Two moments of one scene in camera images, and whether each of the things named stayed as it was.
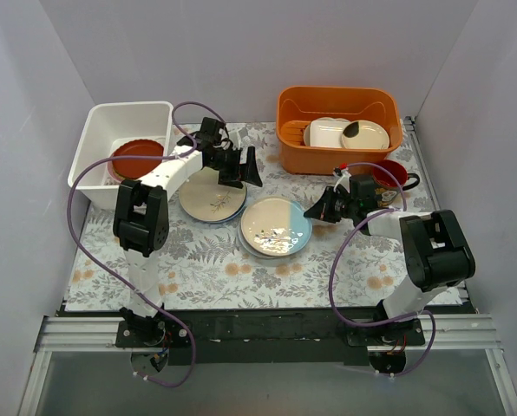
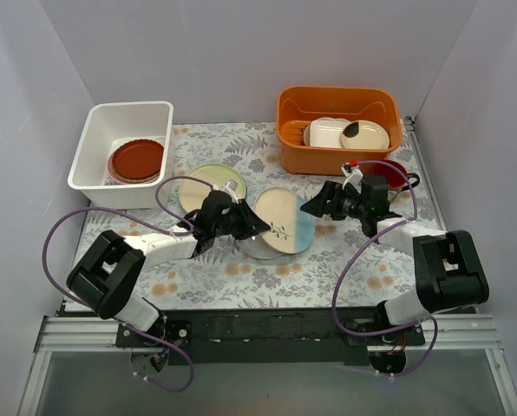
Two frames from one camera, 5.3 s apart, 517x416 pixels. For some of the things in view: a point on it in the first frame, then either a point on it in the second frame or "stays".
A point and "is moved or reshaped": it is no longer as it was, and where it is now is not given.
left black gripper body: (237, 169) -> (239, 219)
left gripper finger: (249, 171) -> (252, 224)
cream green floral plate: (202, 198) stays
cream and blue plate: (275, 226) is moved or reshaped
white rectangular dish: (327, 133) stays
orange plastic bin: (297, 106) stays
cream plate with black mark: (364, 134) stays
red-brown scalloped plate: (137, 169) stays
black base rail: (269, 335) stays
